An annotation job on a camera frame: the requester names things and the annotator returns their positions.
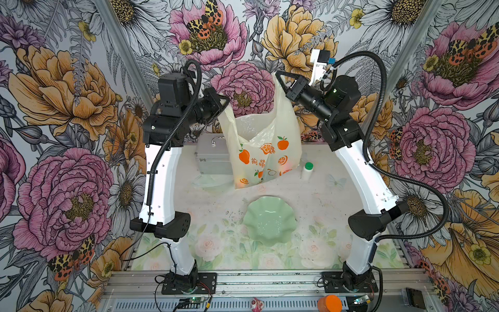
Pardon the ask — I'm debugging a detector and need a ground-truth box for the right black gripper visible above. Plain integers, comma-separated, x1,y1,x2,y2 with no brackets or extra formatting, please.
277,69,339,122

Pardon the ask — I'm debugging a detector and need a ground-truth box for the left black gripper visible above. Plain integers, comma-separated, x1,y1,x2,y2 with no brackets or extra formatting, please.
182,86,231,125

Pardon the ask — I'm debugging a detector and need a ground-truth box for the translucent cream plastic bag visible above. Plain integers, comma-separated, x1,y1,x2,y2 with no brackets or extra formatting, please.
218,77,302,189

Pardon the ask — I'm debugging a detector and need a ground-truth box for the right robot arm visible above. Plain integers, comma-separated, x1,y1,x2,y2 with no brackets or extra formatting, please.
275,71,408,292

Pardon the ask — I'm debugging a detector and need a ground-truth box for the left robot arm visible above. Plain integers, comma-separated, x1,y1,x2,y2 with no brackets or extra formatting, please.
130,73,229,295

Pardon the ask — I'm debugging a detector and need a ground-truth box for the silver metal case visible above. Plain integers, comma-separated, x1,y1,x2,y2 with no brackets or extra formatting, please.
195,133,233,175

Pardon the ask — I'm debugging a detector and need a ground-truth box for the white bottle green cap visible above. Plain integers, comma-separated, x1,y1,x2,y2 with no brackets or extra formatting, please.
301,162,314,181

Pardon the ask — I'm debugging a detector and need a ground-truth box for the light green plate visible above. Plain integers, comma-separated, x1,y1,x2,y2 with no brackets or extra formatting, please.
242,196,298,247

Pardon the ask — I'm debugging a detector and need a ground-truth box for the red white small object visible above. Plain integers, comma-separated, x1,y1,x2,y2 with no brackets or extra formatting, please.
250,298,265,312

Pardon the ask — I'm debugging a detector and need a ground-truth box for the orange round cap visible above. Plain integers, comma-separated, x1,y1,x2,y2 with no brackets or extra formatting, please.
317,295,343,312

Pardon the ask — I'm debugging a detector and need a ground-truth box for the green circuit board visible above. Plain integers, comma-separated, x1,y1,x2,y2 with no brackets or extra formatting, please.
353,295,371,305

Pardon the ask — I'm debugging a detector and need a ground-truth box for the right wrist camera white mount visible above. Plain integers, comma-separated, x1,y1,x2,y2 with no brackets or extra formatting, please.
309,49,335,86

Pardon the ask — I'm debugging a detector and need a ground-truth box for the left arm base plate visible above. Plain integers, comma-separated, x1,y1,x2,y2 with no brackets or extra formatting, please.
161,272,218,295

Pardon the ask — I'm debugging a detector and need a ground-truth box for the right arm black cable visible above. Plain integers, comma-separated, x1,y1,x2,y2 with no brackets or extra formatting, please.
327,50,450,312

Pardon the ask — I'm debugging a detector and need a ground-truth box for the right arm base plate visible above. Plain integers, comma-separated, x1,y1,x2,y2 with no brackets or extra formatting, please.
320,270,379,293

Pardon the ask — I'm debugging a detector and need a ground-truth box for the aluminium front rail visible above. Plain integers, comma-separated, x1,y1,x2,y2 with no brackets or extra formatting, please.
99,269,444,311

